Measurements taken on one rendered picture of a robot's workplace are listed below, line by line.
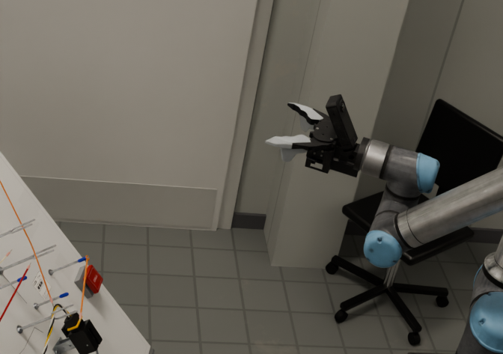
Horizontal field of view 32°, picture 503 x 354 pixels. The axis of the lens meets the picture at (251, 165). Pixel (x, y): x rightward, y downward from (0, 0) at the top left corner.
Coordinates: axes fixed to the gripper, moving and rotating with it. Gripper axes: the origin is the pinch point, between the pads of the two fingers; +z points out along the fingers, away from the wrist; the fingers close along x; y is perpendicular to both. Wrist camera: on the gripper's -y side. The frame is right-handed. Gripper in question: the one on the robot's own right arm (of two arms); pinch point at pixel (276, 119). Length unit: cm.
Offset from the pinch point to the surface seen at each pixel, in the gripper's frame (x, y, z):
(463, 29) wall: 197, 73, -28
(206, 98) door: 141, 108, 65
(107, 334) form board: -27, 56, 26
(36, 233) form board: -25, 32, 44
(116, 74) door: 125, 98, 100
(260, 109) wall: 155, 116, 45
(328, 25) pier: 143, 59, 20
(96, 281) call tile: -22, 45, 31
